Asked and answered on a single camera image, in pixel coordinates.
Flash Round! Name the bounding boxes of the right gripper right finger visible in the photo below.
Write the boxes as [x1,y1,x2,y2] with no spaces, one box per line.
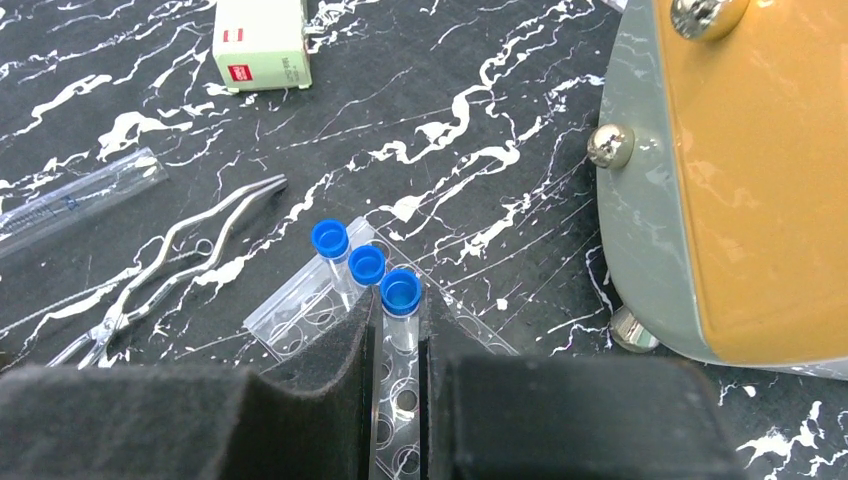
[419,288,746,479]

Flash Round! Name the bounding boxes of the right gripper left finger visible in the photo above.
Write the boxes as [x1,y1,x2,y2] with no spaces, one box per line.
[0,288,380,480]

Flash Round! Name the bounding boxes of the blue capped test tube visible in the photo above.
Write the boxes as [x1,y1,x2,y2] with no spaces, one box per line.
[380,269,422,352]
[348,244,386,287]
[310,219,361,311]

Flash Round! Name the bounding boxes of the metal crucible tongs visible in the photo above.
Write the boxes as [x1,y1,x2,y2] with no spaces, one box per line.
[46,174,289,370]

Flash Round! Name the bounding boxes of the clear graduated cylinder blue base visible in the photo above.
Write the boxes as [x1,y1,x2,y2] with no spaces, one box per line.
[1,147,169,257]

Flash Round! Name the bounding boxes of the clear test tube rack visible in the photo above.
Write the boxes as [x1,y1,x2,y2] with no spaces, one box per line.
[231,218,513,479]

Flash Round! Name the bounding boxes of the round cream drawer cabinet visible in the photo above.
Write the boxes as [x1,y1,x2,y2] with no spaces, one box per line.
[587,1,847,380]

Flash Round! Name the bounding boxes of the small cream cardboard box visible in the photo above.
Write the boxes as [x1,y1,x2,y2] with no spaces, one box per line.
[212,0,312,93]

